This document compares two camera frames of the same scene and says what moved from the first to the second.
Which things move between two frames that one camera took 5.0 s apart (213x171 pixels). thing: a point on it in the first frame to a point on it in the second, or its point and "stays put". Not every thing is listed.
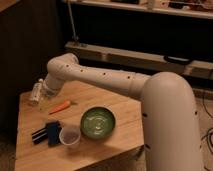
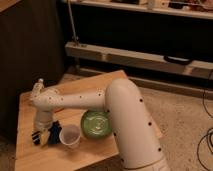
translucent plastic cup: [70, 137] stays put
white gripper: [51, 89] to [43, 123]
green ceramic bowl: [98, 122] stays put
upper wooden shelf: [186, 8] stays put
